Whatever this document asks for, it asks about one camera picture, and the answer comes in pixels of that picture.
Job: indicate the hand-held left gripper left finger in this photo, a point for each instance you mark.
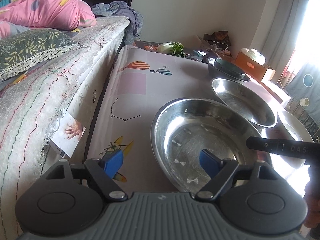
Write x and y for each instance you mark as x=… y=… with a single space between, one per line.
x=113 y=160

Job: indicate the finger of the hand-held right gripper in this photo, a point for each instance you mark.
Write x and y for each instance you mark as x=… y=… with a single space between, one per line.
x=265 y=145

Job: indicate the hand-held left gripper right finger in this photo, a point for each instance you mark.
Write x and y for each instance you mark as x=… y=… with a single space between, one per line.
x=208 y=162

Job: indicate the large shallow steel plate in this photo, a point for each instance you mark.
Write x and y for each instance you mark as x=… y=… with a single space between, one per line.
x=185 y=130

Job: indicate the deep steel plate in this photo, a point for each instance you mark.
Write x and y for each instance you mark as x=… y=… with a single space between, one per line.
x=237 y=100

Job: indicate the wide steel bowl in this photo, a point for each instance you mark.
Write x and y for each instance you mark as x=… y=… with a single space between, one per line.
x=225 y=77

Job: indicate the teal ceramic bowl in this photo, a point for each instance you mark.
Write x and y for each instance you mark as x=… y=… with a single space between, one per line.
x=230 y=67

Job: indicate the small steel bowl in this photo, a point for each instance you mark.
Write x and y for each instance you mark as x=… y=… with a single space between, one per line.
x=212 y=63

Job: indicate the person's right hand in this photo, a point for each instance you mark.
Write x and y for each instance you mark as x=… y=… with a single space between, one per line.
x=313 y=212

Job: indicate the white mattress label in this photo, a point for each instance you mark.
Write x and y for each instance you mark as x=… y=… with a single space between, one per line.
x=68 y=133

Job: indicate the large white orange box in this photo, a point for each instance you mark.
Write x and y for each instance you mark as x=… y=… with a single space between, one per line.
x=277 y=92

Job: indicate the blue hanging cloth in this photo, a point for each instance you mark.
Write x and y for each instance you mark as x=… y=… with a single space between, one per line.
x=305 y=87

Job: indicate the orange cardboard box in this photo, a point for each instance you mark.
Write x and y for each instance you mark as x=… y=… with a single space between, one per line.
x=250 y=66

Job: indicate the white plastic bag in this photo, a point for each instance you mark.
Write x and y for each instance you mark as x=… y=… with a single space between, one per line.
x=253 y=54

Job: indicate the white quilted mattress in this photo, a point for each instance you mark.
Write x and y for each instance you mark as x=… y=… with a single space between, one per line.
x=37 y=110

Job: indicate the purple cabbage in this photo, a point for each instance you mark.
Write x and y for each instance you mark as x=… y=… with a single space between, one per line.
x=212 y=54

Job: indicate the open brown cardboard box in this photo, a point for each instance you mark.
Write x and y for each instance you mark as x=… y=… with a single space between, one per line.
x=210 y=45

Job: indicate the dark snack bag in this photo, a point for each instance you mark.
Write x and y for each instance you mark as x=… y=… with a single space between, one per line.
x=220 y=37

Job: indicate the dark printed flat box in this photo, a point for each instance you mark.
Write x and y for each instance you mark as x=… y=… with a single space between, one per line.
x=147 y=46

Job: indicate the green leafy cabbage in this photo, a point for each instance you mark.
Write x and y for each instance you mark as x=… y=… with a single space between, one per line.
x=172 y=48

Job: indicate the grey curtain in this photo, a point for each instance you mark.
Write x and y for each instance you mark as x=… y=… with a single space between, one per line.
x=282 y=25

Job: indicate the green leaf-print pillow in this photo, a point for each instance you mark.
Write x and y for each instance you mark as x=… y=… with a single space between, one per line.
x=27 y=47

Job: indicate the grey-blue clothes pile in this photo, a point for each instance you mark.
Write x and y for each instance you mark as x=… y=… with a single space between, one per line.
x=120 y=12

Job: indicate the pink patterned quilt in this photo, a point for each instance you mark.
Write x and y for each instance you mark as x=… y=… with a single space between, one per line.
x=45 y=7

